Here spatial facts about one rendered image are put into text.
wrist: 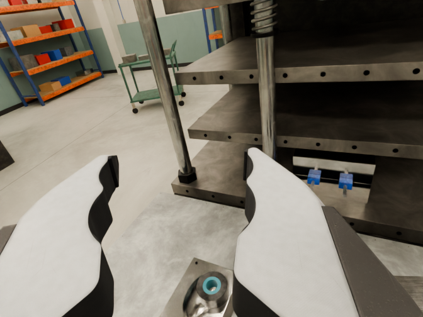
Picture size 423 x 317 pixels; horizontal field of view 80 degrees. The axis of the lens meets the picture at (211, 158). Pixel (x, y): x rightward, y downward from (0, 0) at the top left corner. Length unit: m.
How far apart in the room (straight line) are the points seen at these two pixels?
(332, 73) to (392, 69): 0.15
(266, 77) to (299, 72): 0.11
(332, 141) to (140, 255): 0.78
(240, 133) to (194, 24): 6.47
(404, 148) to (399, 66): 0.26
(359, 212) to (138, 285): 0.80
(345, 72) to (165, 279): 0.84
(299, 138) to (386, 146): 0.27
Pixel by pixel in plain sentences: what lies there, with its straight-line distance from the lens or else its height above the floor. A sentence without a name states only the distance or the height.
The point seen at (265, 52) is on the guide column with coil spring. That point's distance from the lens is 0.86.
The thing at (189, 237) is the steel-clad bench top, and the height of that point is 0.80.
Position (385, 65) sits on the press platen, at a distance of 0.89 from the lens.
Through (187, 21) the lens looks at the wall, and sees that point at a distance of 7.48.
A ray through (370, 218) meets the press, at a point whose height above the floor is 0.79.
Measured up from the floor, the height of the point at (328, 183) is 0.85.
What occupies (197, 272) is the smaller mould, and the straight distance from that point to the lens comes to 0.79.
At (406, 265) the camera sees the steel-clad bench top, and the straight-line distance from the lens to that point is 0.95.
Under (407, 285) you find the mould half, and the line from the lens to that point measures 0.77.
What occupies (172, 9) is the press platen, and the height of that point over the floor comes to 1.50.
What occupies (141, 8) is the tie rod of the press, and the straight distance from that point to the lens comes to 1.01.
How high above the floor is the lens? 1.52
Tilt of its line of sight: 32 degrees down
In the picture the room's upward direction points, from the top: 11 degrees counter-clockwise
